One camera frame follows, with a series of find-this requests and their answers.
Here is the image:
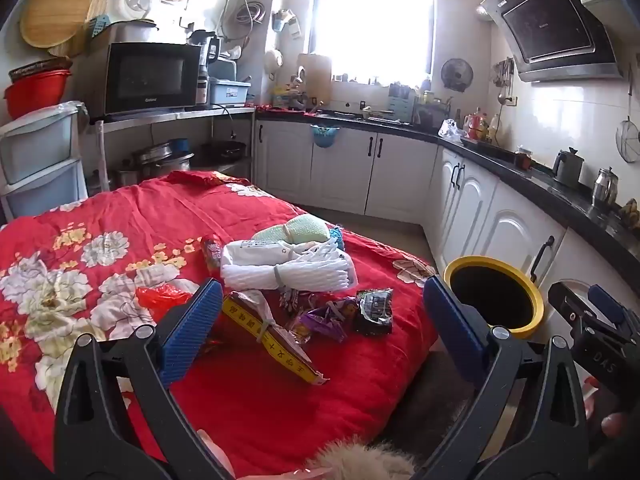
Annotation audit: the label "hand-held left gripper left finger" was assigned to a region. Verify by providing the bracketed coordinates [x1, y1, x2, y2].
[54, 277, 236, 480]

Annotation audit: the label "black kitchen countertop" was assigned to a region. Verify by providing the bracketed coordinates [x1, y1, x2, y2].
[255, 107, 640, 266]

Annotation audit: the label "metal shelf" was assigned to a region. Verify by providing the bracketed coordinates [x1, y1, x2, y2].
[90, 106, 257, 196]

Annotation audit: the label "hanging metal strainer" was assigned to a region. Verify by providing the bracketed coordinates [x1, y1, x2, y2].
[615, 62, 640, 163]

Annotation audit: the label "orange and purple snack wrapper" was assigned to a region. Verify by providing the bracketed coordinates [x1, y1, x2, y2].
[289, 310, 348, 345]

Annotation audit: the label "black dish rack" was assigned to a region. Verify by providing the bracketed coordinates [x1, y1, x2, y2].
[412, 100, 453, 128]

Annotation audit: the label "beige cutting board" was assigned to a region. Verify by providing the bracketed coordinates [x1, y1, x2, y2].
[298, 52, 333, 106]

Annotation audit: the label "black snack packet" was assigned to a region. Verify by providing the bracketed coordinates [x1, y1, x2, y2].
[355, 288, 394, 336]

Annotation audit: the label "black microwave oven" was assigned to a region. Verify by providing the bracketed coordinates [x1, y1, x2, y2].
[102, 42, 203, 116]

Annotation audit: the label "grey plastic box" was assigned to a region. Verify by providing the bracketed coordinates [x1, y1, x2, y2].
[207, 77, 251, 106]

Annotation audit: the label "large steel pot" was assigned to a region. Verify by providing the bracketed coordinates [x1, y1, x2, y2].
[117, 142, 196, 183]

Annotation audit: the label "red plastic basin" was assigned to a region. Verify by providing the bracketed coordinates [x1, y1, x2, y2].
[4, 70, 73, 121]

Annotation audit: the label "steel pot with lid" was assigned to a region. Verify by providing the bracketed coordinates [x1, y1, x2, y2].
[107, 19, 161, 45]

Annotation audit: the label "teal drawer organizer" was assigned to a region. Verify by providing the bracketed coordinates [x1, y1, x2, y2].
[387, 84, 416, 123]

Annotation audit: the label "window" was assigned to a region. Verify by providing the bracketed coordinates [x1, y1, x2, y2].
[307, 0, 436, 81]

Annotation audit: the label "white printed plastic bag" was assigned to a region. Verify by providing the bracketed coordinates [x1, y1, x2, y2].
[221, 239, 321, 267]

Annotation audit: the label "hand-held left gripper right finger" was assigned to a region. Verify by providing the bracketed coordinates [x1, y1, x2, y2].
[414, 275, 592, 480]

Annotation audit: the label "brown woven basket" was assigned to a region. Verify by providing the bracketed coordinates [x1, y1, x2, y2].
[9, 57, 73, 83]

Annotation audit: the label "green sponge cloth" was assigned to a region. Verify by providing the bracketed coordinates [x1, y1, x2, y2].
[250, 223, 331, 247]

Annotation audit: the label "white kitchen cabinets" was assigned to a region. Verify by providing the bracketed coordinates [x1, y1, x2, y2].
[252, 120, 640, 341]

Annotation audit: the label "grey kettle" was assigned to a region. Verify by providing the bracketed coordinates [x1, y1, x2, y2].
[552, 147, 585, 188]

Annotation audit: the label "clear plastic bag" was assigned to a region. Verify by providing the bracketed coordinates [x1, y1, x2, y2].
[438, 119, 468, 141]

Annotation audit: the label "round bamboo tray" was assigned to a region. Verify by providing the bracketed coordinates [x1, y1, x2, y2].
[19, 0, 93, 50]

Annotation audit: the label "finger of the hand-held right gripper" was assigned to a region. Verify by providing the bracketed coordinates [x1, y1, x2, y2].
[547, 282, 596, 332]
[587, 284, 640, 343]

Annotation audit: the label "brown packet with yellow edge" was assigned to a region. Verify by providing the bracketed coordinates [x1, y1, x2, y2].
[220, 290, 328, 386]

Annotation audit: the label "red floral blanket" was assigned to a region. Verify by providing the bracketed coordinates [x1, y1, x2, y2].
[0, 170, 441, 478]

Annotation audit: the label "long brown snack wrapper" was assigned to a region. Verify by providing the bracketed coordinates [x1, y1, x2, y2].
[277, 287, 301, 316]

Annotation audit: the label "plastic drawer cabinet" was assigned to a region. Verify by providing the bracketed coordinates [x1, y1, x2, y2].
[0, 102, 91, 221]

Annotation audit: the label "round bamboo mat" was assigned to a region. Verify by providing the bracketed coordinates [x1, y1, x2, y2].
[47, 0, 108, 58]

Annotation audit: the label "black range hood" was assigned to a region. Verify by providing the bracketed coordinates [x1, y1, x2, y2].
[477, 0, 626, 83]

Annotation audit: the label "red condiment bottles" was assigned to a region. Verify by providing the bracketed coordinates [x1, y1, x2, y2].
[462, 107, 501, 143]

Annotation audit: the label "hanging kitchen utensils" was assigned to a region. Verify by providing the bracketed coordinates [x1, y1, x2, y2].
[492, 57, 516, 106]

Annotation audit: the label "red plastic bag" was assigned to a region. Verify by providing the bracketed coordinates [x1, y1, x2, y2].
[135, 282, 201, 323]

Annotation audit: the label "yellow-rimmed trash bin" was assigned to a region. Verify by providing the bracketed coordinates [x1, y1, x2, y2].
[443, 256, 545, 339]

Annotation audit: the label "black wok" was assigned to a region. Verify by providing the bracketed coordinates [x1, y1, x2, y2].
[200, 141, 248, 162]

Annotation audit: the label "steel teapot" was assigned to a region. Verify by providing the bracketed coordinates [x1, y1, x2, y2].
[591, 166, 620, 208]

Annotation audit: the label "person's left hand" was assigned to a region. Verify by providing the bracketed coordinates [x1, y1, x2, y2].
[196, 429, 237, 479]

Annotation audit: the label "person's right hand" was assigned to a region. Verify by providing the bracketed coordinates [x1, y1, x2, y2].
[584, 379, 637, 444]

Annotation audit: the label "blue hanging basket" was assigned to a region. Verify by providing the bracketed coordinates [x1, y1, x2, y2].
[310, 124, 341, 151]

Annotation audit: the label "small red can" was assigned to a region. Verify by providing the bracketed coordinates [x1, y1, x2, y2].
[200, 235, 223, 273]

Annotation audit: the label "teal plastic spatula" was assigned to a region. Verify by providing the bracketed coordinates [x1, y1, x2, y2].
[89, 14, 112, 41]

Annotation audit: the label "black wall fan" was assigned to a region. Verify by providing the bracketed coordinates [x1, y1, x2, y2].
[440, 57, 475, 93]

